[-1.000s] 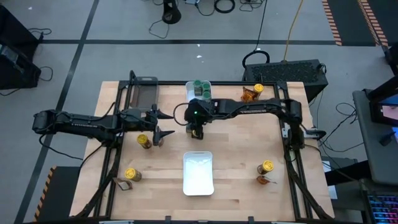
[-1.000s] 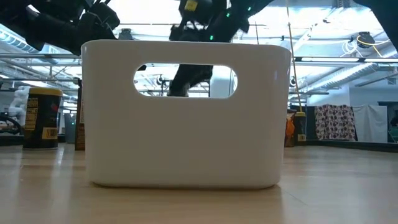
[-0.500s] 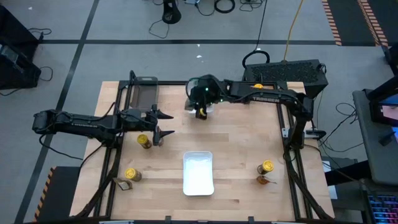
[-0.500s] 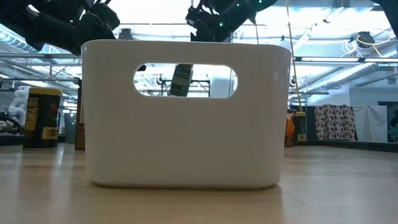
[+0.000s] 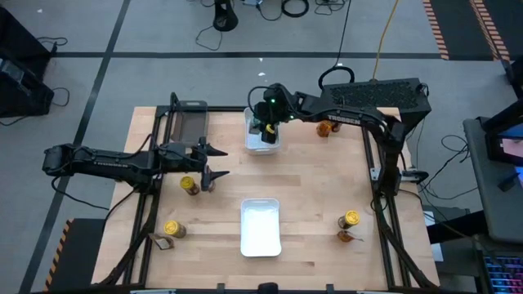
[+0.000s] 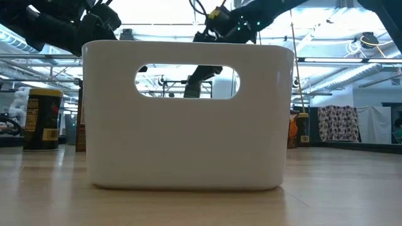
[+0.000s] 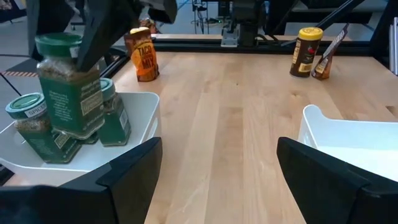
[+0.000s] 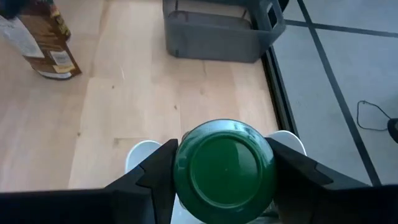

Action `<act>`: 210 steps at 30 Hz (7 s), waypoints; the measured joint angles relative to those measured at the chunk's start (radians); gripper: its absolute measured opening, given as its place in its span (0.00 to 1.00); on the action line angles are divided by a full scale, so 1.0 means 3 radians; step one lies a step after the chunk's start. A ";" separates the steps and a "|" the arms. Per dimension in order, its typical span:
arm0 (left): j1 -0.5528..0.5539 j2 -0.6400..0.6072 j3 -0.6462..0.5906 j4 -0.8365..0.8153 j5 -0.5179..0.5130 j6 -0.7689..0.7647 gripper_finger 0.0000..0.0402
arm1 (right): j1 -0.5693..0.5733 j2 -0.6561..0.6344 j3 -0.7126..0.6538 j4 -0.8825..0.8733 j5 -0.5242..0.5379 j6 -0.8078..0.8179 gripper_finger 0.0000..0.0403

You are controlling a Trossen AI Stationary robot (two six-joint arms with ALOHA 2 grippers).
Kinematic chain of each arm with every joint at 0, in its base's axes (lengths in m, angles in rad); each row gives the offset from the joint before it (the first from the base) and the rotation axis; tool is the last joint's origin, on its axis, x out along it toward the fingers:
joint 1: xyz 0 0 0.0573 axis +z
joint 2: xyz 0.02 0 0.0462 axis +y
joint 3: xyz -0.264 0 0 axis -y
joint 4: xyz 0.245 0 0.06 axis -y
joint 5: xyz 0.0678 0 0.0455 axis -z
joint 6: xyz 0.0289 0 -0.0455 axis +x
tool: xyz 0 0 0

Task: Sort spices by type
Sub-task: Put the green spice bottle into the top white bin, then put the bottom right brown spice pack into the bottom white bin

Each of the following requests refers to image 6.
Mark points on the orange taco mix packet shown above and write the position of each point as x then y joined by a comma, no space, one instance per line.
80,138
292,132

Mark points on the white hanging sheet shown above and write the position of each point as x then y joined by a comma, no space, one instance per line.
373,122

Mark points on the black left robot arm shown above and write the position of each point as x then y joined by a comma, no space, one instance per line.
53,31

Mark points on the brown patterned cloth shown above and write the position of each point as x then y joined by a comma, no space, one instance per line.
339,124

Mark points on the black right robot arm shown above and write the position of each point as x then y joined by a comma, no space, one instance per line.
276,9

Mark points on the person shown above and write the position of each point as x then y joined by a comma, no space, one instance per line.
399,133

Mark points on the white robot figure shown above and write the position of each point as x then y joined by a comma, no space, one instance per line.
19,106

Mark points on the yellow lid spice jar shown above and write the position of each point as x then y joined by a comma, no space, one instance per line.
42,125
303,132

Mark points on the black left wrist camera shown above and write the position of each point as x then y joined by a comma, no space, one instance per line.
105,16

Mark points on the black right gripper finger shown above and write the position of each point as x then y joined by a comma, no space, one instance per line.
205,75

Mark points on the grey plastic bin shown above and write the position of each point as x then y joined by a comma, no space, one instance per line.
70,132

